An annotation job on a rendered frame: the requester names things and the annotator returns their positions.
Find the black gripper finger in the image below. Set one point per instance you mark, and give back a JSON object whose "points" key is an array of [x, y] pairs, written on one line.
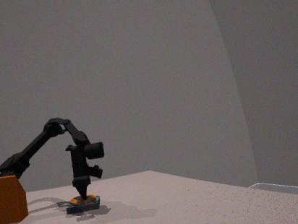
{"points": [[82, 191]]}

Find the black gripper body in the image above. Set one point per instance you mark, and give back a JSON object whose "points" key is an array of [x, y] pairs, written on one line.
{"points": [[79, 171]]}

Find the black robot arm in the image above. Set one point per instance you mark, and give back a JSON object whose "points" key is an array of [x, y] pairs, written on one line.
{"points": [[18, 163]]}

